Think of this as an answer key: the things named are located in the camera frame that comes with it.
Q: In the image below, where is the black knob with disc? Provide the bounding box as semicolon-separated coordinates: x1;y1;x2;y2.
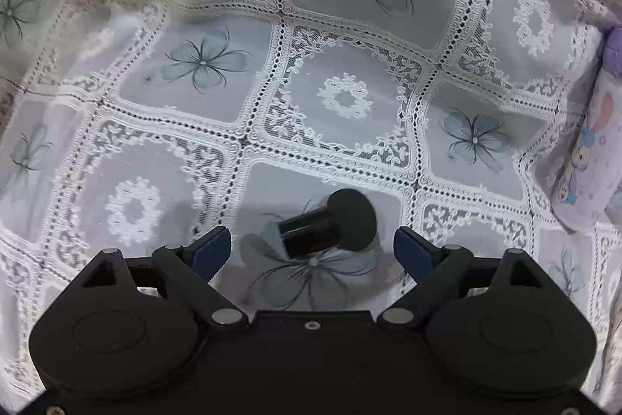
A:
276;188;379;259

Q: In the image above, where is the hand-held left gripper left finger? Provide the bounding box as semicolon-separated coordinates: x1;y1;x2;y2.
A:
80;225;248;331

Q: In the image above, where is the floral lace tablecloth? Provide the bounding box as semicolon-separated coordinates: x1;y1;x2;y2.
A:
0;0;622;401

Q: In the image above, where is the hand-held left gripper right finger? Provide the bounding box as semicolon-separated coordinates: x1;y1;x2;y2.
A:
379;226;550;329

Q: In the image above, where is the purple cartoon thermos bottle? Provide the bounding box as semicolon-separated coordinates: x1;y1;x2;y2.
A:
548;26;622;234

